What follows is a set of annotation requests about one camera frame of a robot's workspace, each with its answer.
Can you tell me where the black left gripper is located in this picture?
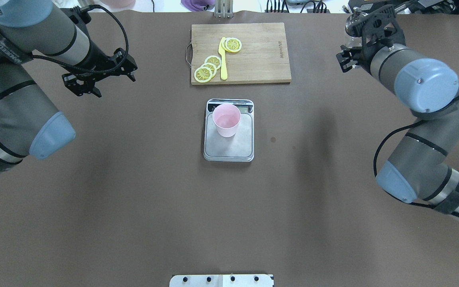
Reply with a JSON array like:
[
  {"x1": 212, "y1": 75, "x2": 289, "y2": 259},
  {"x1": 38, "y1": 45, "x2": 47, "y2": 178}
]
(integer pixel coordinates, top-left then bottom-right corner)
[{"x1": 62, "y1": 48, "x2": 138, "y2": 98}]

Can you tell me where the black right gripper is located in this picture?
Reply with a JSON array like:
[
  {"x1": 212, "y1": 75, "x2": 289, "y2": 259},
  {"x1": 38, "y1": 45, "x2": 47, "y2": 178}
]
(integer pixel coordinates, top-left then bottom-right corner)
[{"x1": 336, "y1": 44, "x2": 373, "y2": 73}]

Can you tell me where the pink plastic cup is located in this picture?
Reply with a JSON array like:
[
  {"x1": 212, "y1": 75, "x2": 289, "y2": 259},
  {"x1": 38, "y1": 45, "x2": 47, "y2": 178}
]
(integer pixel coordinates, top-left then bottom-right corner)
[{"x1": 212, "y1": 103, "x2": 241, "y2": 138}]

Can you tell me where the clear glass sauce bottle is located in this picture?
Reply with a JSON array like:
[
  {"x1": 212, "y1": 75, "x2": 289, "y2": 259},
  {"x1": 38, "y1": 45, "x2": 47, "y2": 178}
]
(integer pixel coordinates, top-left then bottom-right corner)
[{"x1": 345, "y1": 10, "x2": 368, "y2": 38}]

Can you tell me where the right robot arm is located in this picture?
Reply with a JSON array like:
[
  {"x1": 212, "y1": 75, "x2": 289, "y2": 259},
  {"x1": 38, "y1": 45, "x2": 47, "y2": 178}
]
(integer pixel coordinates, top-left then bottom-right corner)
[{"x1": 336, "y1": 43, "x2": 459, "y2": 220}]

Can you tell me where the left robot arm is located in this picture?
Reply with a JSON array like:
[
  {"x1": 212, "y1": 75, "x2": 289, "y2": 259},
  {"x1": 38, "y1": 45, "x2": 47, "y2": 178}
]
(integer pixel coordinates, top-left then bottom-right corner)
[{"x1": 0, "y1": 0, "x2": 137, "y2": 174}]

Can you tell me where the silver digital kitchen scale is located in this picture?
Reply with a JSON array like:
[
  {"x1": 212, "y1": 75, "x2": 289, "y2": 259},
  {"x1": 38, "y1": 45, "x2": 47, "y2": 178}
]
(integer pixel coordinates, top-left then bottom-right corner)
[{"x1": 203, "y1": 98, "x2": 255, "y2": 162}]

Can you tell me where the bamboo cutting board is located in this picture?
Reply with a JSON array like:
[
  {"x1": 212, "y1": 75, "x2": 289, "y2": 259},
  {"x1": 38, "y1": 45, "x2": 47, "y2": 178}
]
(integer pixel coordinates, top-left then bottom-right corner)
[{"x1": 191, "y1": 22, "x2": 292, "y2": 85}]

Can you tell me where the purple cloth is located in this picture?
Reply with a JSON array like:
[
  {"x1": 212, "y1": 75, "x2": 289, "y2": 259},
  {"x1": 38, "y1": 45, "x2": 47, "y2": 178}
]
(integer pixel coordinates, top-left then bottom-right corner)
[{"x1": 180, "y1": 0, "x2": 215, "y2": 12}]

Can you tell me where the yellow plastic knife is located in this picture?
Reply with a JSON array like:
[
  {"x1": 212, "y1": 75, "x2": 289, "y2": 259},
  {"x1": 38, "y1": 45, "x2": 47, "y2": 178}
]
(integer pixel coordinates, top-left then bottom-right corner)
[{"x1": 218, "y1": 37, "x2": 228, "y2": 81}]

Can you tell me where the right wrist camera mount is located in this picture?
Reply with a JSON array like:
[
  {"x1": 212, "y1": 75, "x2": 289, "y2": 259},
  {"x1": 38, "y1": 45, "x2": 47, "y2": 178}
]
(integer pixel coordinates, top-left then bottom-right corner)
[{"x1": 347, "y1": 5, "x2": 406, "y2": 47}]

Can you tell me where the aluminium frame post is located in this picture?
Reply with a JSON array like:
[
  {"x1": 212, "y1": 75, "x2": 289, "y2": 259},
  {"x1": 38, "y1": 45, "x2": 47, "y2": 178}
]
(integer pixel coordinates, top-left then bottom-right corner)
[{"x1": 214, "y1": 0, "x2": 234, "y2": 19}]

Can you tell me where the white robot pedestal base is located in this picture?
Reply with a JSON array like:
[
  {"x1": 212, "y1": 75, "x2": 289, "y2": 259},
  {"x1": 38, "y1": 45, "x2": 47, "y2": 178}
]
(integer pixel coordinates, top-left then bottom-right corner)
[{"x1": 169, "y1": 274, "x2": 275, "y2": 287}]

